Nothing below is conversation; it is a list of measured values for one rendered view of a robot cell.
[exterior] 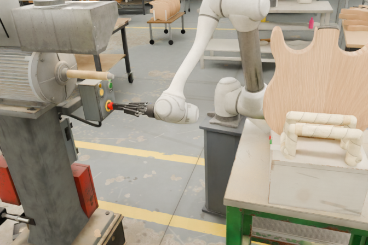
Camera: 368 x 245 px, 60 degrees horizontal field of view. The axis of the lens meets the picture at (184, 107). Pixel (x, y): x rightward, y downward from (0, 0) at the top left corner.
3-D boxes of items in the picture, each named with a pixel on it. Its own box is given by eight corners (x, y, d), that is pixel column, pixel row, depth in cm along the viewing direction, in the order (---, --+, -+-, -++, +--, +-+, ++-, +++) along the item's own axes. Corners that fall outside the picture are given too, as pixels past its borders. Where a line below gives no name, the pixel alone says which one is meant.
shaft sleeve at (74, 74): (70, 68, 129) (72, 75, 131) (65, 71, 127) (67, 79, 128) (109, 70, 124) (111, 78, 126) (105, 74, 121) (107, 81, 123)
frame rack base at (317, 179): (268, 204, 102) (271, 160, 94) (268, 175, 115) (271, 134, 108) (361, 216, 96) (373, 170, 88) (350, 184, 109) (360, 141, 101)
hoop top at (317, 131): (286, 136, 92) (287, 126, 90) (286, 130, 94) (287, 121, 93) (363, 143, 87) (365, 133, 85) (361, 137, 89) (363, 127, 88)
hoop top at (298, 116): (285, 122, 99) (286, 113, 97) (285, 117, 101) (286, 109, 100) (357, 128, 94) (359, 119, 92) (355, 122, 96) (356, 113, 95)
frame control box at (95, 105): (57, 132, 165) (45, 86, 154) (81, 113, 183) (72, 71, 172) (99, 138, 158) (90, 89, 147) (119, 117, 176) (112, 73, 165)
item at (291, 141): (283, 158, 95) (286, 132, 91) (283, 152, 98) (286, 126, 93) (295, 159, 94) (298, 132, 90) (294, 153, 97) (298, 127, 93)
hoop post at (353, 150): (345, 165, 91) (351, 137, 87) (343, 158, 93) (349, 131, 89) (358, 166, 90) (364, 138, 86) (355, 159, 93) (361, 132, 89)
